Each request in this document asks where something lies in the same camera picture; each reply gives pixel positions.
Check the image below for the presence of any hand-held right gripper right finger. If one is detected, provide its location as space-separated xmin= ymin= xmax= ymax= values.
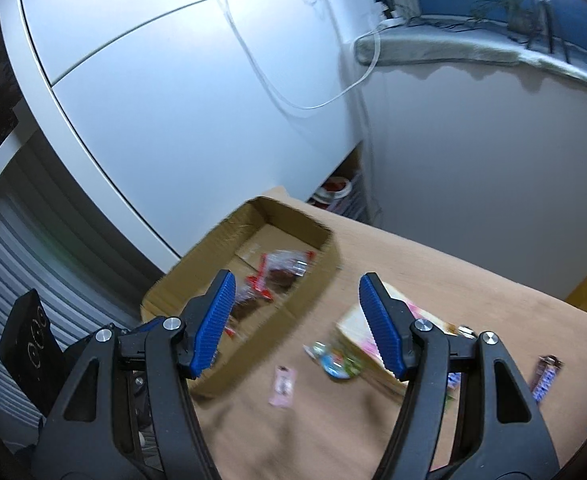
xmin=357 ymin=272 xmax=560 ymax=480

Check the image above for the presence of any green and blue candy packet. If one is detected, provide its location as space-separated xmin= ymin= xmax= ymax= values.
xmin=303 ymin=341 xmax=364 ymax=381

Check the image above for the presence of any white ribbed shutter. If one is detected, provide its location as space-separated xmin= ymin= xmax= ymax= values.
xmin=0 ymin=160 xmax=174 ymax=421

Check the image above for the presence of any grey sill cloth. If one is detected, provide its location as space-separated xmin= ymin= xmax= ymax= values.
xmin=354 ymin=25 xmax=587 ymax=96

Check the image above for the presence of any potted green plant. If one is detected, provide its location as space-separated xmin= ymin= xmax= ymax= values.
xmin=471 ymin=0 xmax=539 ymax=36

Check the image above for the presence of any pink printed sandwich packet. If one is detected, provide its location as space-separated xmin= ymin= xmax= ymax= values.
xmin=336 ymin=282 xmax=459 ymax=396

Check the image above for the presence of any white cabinet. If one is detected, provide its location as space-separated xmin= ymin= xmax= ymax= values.
xmin=0 ymin=0 xmax=369 ymax=271

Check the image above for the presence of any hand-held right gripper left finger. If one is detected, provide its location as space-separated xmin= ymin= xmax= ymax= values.
xmin=31 ymin=269 xmax=238 ymax=480

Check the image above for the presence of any small pink packet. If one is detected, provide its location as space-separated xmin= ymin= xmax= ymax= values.
xmin=268 ymin=365 xmax=295 ymax=408

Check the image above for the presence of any cardboard box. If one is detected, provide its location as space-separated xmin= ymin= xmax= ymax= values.
xmin=140 ymin=196 xmax=340 ymax=401

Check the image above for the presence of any white cable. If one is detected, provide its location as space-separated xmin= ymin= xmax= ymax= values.
xmin=208 ymin=0 xmax=381 ymax=111

